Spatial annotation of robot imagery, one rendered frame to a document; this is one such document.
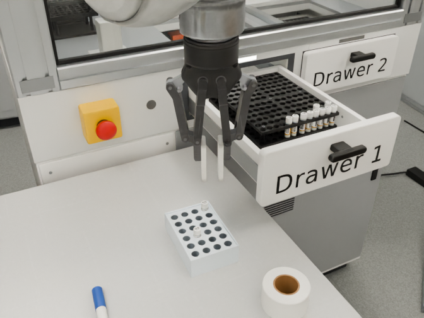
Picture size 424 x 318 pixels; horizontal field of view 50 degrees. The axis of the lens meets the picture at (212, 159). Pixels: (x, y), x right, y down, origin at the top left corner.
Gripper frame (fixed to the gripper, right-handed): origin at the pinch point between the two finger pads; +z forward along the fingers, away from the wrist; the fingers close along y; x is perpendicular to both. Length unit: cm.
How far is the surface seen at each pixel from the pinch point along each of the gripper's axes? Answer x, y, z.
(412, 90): -190, -135, 84
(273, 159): 0.0, -9.9, 0.5
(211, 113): -21.0, -1.1, 3.4
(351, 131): -6.2, -24.4, -0.4
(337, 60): -45, -33, 3
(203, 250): 7.3, 1.9, 12.8
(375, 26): -51, -44, -4
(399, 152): -136, -106, 93
